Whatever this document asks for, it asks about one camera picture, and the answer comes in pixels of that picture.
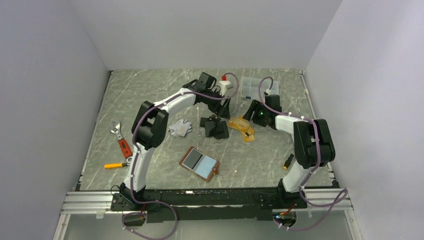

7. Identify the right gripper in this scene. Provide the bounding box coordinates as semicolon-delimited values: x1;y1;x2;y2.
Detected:
242;100;270;128

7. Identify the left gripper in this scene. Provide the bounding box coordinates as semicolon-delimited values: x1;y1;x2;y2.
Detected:
203;88;231;120

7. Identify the single black card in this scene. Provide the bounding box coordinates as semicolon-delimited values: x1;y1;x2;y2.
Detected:
182;148;203;169

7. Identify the brown leather card holder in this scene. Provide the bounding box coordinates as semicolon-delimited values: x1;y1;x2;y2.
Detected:
179;146;220;182

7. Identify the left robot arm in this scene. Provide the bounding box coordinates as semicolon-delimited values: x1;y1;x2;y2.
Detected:
119;72;231;210

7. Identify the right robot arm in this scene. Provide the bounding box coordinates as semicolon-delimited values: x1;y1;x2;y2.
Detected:
243;94;336;208

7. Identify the orange card stack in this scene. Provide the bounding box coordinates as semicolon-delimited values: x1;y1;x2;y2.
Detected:
227;115;255;143

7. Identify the clear plastic organizer box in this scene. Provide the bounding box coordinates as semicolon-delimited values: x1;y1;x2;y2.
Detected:
240;77;280;101

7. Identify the yellow black screwdriver right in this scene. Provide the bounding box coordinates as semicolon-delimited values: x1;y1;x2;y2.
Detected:
283;154;295;170

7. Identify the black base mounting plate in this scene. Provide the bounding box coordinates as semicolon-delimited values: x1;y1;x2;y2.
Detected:
110;187;307;223

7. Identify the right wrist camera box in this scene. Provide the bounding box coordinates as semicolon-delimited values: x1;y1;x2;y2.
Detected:
263;88;272;96

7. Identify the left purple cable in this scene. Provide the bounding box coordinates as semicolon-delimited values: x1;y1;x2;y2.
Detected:
121;72;240;240

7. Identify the red handled adjustable wrench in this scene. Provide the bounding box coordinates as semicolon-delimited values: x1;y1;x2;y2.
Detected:
110;121;133;164

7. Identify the yellow handled screwdriver left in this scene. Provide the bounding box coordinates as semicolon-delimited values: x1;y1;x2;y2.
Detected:
104;162;131;169

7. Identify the aluminium rail frame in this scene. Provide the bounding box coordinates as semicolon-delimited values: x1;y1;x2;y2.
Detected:
53;188;363;240

